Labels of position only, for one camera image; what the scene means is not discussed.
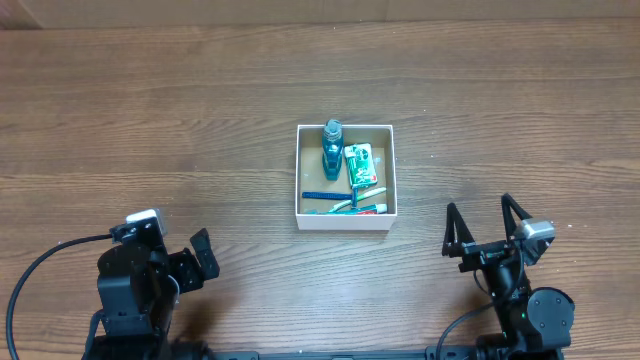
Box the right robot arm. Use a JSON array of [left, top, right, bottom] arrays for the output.
[[427, 193, 575, 360]]

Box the green white soap packet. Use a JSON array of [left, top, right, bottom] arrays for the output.
[[343, 143, 378, 189]]

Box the white cardboard box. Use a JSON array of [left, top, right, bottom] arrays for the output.
[[294, 125, 398, 231]]

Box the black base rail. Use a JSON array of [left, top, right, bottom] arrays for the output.
[[171, 342, 564, 360]]

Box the green white toothbrush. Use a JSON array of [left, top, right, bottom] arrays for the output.
[[329, 187, 387, 213]]

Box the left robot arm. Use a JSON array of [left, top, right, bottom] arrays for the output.
[[83, 219, 220, 360]]

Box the blue disposable razor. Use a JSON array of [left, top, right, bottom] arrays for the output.
[[302, 191, 358, 206]]

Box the teal mouthwash bottle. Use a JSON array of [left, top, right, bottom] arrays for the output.
[[322, 119, 344, 181]]

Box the white teal toothpaste tube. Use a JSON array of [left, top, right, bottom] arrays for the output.
[[309, 204, 388, 215]]

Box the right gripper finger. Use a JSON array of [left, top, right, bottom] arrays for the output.
[[442, 202, 474, 256], [501, 193, 531, 239]]

